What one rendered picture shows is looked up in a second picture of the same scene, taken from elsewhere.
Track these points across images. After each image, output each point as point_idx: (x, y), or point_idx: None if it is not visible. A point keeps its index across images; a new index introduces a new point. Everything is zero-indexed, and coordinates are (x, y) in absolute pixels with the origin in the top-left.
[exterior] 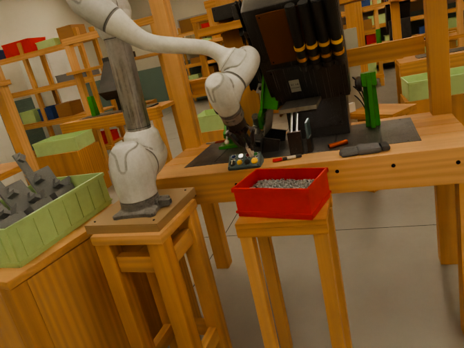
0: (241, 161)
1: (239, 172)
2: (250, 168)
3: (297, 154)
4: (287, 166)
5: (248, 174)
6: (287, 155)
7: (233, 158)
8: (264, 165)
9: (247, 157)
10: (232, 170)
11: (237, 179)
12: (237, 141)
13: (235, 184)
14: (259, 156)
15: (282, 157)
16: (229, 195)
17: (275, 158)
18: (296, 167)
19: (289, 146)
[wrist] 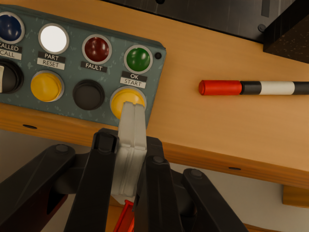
0: (56, 94)
1: (47, 121)
2: (99, 123)
3: (292, 57)
4: (256, 163)
5: (88, 131)
6: (249, 30)
7: (9, 43)
8: (164, 110)
9: (92, 67)
10: (6, 105)
11: (36, 124)
12: (42, 211)
13: (24, 125)
14: (158, 81)
15: (231, 51)
16: (3, 126)
17: (203, 43)
18: (284, 170)
19: (292, 31)
